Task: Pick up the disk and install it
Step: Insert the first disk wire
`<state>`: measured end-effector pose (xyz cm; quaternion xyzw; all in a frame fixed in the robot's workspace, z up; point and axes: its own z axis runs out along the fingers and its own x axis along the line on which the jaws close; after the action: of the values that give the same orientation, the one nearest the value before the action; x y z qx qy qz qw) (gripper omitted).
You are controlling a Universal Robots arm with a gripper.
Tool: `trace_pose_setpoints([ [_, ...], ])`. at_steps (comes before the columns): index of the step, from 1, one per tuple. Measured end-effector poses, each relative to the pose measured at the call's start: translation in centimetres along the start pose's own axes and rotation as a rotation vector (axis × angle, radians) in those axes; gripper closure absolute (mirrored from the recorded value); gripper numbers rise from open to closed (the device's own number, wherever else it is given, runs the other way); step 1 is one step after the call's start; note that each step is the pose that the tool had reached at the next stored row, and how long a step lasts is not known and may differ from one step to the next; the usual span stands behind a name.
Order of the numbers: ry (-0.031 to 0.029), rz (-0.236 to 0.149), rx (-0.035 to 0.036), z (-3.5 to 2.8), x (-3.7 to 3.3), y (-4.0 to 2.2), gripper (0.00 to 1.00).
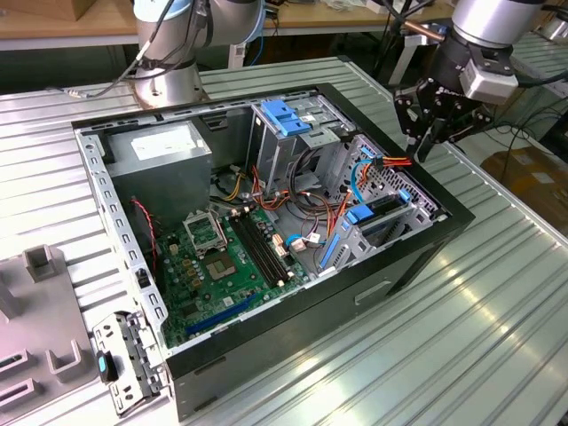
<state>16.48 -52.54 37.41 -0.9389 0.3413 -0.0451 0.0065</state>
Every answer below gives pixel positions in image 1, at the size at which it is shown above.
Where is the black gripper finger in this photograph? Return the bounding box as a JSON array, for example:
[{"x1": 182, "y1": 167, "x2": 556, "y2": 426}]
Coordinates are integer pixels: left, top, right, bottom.
[
  {"x1": 429, "y1": 101, "x2": 495, "y2": 160},
  {"x1": 392, "y1": 77, "x2": 441, "y2": 163}
]

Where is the orange power wire black plug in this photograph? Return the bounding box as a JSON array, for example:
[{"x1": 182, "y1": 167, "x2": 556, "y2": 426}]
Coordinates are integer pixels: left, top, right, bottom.
[{"x1": 361, "y1": 154, "x2": 414, "y2": 184}]

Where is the hard disk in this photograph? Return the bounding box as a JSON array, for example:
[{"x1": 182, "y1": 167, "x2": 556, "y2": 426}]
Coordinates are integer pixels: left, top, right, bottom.
[{"x1": 319, "y1": 189, "x2": 410, "y2": 271}]

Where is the metal disk bay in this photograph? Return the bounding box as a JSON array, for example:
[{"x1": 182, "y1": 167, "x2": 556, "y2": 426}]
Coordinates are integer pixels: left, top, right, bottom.
[{"x1": 317, "y1": 190, "x2": 434, "y2": 277}]

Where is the metal slat side table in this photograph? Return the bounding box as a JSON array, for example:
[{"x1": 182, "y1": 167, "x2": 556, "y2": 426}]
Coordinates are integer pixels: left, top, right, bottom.
[{"x1": 509, "y1": 31, "x2": 568, "y2": 101}]

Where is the blue plastic drive latch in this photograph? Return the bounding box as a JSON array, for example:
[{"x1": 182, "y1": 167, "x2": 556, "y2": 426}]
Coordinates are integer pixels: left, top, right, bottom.
[{"x1": 261, "y1": 100, "x2": 312, "y2": 138}]

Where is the metal optical drive cage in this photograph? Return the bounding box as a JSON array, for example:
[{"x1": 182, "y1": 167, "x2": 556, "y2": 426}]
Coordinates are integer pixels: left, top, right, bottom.
[{"x1": 246, "y1": 95, "x2": 356, "y2": 196}]

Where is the black RAM slot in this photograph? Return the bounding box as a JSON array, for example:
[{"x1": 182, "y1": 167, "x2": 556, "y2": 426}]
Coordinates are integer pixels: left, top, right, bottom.
[
  {"x1": 239, "y1": 211, "x2": 287, "y2": 283},
  {"x1": 244, "y1": 209, "x2": 292, "y2": 280},
  {"x1": 233, "y1": 213, "x2": 281, "y2": 287},
  {"x1": 228, "y1": 214, "x2": 276, "y2": 288}
]

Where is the metal socket cover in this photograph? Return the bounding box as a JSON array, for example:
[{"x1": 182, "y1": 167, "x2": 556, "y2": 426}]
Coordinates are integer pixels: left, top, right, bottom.
[{"x1": 182, "y1": 208, "x2": 230, "y2": 257}]

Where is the green motherboard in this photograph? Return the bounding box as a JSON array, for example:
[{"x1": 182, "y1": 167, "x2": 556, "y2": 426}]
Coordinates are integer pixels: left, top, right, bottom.
[{"x1": 154, "y1": 206, "x2": 312, "y2": 350}]

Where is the CPU socket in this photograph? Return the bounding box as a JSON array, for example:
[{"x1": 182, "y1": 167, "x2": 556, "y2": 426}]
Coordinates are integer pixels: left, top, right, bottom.
[{"x1": 202, "y1": 251, "x2": 237, "y2": 281}]

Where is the black open PC case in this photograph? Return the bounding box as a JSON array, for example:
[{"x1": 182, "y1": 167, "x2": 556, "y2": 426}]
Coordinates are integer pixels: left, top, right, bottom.
[{"x1": 70, "y1": 82, "x2": 476, "y2": 422}]

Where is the grey power supply unit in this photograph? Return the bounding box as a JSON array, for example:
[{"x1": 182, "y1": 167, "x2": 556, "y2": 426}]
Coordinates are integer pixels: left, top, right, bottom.
[{"x1": 104, "y1": 120, "x2": 214, "y2": 227}]

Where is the blue expansion slot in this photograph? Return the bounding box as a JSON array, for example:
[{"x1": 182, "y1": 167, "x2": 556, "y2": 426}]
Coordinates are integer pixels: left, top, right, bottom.
[{"x1": 185, "y1": 292, "x2": 257, "y2": 337}]

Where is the black case fan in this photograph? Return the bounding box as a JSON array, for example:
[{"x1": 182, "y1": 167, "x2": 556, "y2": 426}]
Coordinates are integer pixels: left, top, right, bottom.
[{"x1": 130, "y1": 199, "x2": 166, "y2": 294}]

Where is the metal expansion slot retainer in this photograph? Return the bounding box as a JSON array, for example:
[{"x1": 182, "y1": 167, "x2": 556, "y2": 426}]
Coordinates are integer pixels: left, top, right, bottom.
[{"x1": 91, "y1": 310, "x2": 169, "y2": 418}]

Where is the black latch blue button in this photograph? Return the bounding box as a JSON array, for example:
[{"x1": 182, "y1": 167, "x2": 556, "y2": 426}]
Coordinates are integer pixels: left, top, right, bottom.
[{"x1": 96, "y1": 349, "x2": 120, "y2": 384}]

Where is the grey parts rack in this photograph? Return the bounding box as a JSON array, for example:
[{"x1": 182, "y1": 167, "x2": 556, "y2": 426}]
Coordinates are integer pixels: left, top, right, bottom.
[{"x1": 0, "y1": 245, "x2": 101, "y2": 422}]

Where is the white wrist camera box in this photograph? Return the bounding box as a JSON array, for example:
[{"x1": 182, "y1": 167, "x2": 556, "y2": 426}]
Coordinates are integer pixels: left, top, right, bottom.
[{"x1": 459, "y1": 43, "x2": 520, "y2": 107}]

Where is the blue data wire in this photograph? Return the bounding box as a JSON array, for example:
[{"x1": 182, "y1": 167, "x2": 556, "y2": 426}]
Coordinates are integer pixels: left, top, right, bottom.
[{"x1": 348, "y1": 146, "x2": 377, "y2": 205}]

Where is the orange wire strand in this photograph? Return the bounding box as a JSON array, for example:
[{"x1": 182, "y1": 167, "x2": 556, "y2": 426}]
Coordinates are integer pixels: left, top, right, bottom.
[{"x1": 325, "y1": 194, "x2": 352, "y2": 249}]

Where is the black cable bundle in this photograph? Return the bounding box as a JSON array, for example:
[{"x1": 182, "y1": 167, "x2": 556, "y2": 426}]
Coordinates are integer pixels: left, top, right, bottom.
[{"x1": 287, "y1": 148, "x2": 334, "y2": 218}]

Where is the red orange wire bundle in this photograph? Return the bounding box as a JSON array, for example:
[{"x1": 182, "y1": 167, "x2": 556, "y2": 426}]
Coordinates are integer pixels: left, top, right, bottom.
[{"x1": 250, "y1": 164, "x2": 293, "y2": 212}]

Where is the small blue wire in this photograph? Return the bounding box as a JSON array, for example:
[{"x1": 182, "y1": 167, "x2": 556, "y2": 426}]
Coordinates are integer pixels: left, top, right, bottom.
[{"x1": 283, "y1": 231, "x2": 323, "y2": 253}]

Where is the yellow orange wire bundle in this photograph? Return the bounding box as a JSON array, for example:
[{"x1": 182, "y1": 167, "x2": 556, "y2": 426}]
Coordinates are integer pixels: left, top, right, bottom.
[{"x1": 221, "y1": 171, "x2": 246, "y2": 201}]

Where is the red black fan wire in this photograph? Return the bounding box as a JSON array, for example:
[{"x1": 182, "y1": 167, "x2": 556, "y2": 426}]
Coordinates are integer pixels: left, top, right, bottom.
[{"x1": 130, "y1": 198, "x2": 159, "y2": 272}]

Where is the black cable metal connector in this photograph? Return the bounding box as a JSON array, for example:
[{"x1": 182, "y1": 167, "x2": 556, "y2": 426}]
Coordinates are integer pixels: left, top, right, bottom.
[{"x1": 46, "y1": 0, "x2": 178, "y2": 99}]

